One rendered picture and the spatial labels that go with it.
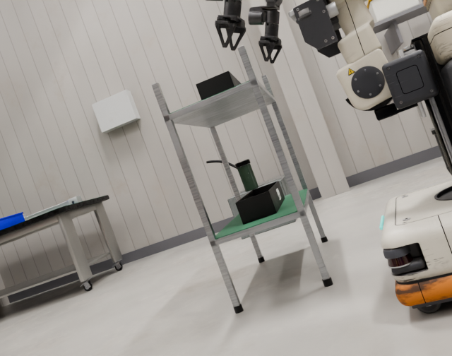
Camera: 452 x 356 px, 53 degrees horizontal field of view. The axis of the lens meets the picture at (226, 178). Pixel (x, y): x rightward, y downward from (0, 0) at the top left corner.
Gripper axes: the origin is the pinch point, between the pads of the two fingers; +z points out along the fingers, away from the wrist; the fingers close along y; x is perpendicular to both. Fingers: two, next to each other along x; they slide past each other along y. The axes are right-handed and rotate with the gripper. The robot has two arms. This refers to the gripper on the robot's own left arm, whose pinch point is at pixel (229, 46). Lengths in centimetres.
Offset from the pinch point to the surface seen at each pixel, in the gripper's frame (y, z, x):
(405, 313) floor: 6, 78, 67
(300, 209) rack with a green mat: -41, 62, 25
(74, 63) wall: -339, 2, -304
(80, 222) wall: -322, 198, -279
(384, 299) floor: -9, 81, 62
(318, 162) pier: -329, 84, 5
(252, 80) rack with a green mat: -43.6, 9.9, -2.1
